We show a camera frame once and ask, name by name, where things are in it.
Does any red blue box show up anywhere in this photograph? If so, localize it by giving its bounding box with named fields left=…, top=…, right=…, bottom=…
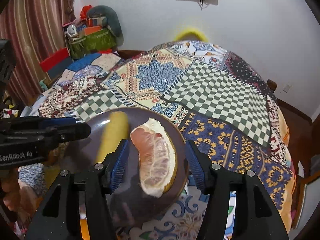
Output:
left=40, top=47, right=73, bottom=79

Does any patchwork patterned bedspread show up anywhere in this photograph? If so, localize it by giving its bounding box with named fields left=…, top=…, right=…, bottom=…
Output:
left=17, top=39, right=296, bottom=240

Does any long yellow sugarcane piece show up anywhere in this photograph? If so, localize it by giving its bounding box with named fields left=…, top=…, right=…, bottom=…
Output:
left=95, top=111, right=129, bottom=163

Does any peeled pomelo wedge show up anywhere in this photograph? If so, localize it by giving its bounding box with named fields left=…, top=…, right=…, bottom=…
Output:
left=130, top=118, right=177, bottom=198

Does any yellow orange blanket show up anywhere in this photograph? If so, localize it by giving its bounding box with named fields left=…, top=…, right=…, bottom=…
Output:
left=276, top=107, right=296, bottom=233

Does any purple round plate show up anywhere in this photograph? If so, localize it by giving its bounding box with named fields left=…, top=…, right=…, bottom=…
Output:
left=60, top=107, right=189, bottom=226

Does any striped pink curtain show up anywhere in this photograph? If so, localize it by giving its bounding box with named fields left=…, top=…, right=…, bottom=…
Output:
left=1, top=0, right=75, bottom=105

